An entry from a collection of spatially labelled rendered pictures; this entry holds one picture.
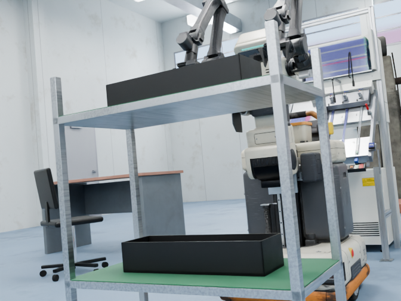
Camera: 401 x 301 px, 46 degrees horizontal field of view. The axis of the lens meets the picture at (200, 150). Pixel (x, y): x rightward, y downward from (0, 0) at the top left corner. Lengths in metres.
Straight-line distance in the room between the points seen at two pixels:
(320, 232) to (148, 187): 2.38
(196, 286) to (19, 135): 8.61
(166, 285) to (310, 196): 1.22
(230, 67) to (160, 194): 3.30
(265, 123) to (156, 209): 2.49
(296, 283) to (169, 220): 3.58
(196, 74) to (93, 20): 10.65
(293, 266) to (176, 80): 0.74
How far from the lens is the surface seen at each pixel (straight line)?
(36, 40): 10.36
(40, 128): 9.96
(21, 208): 9.82
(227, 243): 1.60
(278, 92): 1.36
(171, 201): 4.92
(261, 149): 2.34
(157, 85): 1.72
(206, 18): 2.44
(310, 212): 2.59
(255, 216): 2.70
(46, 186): 3.85
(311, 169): 2.41
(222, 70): 1.59
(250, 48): 2.39
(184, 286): 1.54
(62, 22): 11.42
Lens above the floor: 0.68
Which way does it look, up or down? 3 degrees up
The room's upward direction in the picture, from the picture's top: 5 degrees counter-clockwise
